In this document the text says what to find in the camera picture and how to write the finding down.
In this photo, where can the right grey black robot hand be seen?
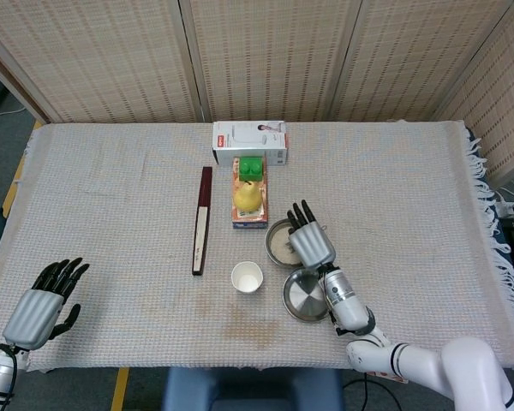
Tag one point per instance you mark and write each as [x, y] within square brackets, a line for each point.
[312, 246]

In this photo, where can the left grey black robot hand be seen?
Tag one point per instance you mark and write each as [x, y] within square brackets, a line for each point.
[32, 314]

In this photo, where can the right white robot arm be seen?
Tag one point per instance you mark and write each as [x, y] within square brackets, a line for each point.
[347, 304]

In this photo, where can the steel bowl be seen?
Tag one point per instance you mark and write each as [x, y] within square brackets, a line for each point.
[268, 246]

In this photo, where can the white paper cup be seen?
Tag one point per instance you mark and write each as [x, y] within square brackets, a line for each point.
[247, 280]

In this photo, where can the empty steel plate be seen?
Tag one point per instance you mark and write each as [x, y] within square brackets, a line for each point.
[302, 299]

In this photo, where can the orange printed carton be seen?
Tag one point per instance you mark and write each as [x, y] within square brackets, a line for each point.
[249, 219]

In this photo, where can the yellow pear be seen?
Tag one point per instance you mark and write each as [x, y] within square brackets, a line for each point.
[247, 199]

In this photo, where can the green toy building block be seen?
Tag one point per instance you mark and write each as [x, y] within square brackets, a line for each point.
[252, 169]

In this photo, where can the dark red folded fan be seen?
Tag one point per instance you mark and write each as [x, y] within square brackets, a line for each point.
[202, 222]

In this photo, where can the white cardboard product box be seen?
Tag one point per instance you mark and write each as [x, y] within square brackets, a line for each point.
[248, 139]

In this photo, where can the beige woven tablecloth with fringe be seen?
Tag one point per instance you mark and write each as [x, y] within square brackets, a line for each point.
[124, 205]

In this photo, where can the orange printed paper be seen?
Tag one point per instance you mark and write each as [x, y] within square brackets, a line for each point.
[383, 375]

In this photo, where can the woven bamboo screen panel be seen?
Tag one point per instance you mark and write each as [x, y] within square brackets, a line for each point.
[501, 107]
[270, 55]
[94, 60]
[415, 55]

